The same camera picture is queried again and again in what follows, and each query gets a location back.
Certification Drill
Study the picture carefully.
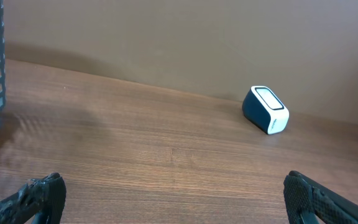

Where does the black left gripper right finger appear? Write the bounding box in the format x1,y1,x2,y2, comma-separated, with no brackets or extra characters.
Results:
283,170,358,224

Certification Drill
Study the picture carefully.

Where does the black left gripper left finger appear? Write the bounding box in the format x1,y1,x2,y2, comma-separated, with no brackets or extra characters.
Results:
0,172,67,224

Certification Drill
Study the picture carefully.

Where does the white barcode scanner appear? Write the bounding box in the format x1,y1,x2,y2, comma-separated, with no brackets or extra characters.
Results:
242,85,290,135

